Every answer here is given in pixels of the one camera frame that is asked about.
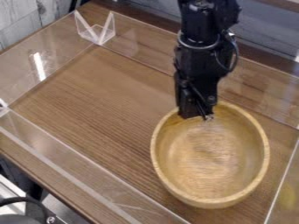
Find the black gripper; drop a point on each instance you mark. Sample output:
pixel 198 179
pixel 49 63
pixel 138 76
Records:
pixel 199 70

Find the brown wooden bowl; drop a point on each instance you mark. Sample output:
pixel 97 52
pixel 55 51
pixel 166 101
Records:
pixel 211 162

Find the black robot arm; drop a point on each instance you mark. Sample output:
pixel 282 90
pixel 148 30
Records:
pixel 206 22

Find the clear acrylic corner bracket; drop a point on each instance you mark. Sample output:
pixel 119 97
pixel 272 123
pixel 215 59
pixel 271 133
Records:
pixel 97 34

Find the black table frame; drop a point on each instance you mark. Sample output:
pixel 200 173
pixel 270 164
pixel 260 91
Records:
pixel 27 202

